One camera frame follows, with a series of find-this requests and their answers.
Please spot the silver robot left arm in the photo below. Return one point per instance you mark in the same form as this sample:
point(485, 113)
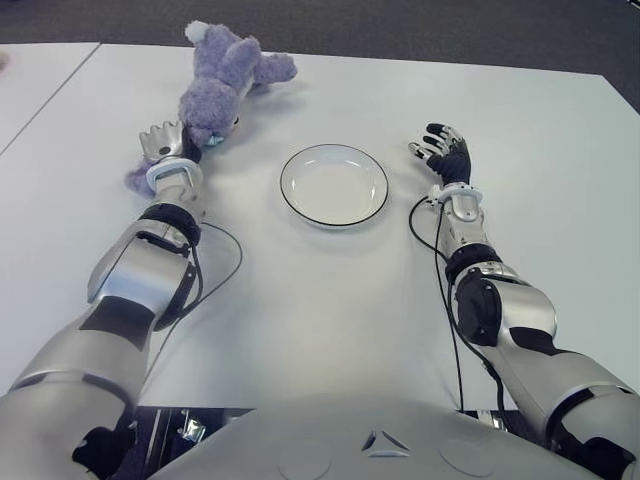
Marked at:
point(135, 270)

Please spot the purple plush doll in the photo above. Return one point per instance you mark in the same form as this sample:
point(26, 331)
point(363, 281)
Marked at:
point(215, 95)

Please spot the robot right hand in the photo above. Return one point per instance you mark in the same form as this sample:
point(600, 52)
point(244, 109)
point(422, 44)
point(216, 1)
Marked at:
point(452, 160)

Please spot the grey robot torso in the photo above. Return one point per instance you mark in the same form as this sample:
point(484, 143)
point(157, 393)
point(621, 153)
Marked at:
point(350, 440)

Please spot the white plate black rim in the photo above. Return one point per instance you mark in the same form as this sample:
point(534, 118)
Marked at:
point(332, 192)

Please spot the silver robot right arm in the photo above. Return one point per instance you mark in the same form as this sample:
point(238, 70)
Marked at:
point(525, 310)

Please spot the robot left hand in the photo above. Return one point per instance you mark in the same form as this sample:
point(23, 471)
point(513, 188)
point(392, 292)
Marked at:
point(162, 140)

